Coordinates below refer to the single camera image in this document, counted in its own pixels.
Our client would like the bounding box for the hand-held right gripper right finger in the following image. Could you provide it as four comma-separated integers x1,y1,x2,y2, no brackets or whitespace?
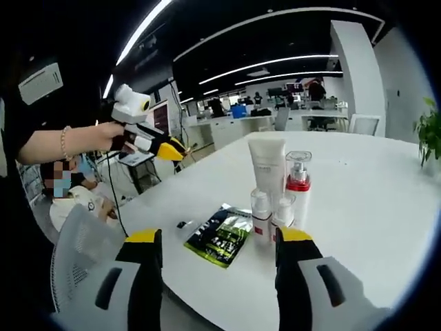
274,225,376,331

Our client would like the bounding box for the potted green plant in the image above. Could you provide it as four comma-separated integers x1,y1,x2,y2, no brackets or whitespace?
413,96,441,170

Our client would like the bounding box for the large red-collared skincare bottle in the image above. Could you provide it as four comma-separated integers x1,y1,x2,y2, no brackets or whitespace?
285,150,313,230

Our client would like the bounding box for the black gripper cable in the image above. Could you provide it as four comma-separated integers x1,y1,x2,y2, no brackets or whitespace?
105,151,131,239

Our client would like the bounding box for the white framed chair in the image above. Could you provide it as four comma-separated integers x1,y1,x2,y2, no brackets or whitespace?
347,113,382,136

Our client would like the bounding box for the person's left hand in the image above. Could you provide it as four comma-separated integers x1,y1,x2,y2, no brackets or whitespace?
85,121,126,153

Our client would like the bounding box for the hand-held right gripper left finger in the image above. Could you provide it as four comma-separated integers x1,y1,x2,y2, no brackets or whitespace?
57,228,164,331

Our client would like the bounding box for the person in black shirt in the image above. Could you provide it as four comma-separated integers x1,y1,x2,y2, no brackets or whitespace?
0,34,66,304

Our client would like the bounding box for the white skincare tube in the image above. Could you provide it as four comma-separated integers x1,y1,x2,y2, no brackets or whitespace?
247,134,287,201

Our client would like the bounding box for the silver laptop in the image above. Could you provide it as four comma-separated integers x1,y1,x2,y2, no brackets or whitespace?
116,151,152,167

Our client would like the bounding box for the ceiling air conditioner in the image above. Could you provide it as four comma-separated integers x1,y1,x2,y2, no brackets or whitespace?
17,63,65,105

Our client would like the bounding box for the small white skincare bottle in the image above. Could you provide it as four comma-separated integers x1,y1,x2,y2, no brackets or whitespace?
249,188,273,248
270,194,297,239

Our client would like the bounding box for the white mesh office chair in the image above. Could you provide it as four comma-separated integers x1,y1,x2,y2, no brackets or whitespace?
51,203,128,311

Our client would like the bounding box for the green black skincare sachet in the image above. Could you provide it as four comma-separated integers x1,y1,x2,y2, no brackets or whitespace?
183,203,254,270

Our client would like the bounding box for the ceiling light strip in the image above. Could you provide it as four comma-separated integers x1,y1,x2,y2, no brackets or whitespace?
115,0,173,66

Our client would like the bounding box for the beaded bracelet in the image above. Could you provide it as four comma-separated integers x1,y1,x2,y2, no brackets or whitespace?
60,126,73,161

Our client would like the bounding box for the computer monitor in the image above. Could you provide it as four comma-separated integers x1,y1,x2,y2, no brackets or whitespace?
151,99,172,134

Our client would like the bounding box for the small white skincare sachet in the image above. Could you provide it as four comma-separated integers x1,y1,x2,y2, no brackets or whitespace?
175,220,204,241

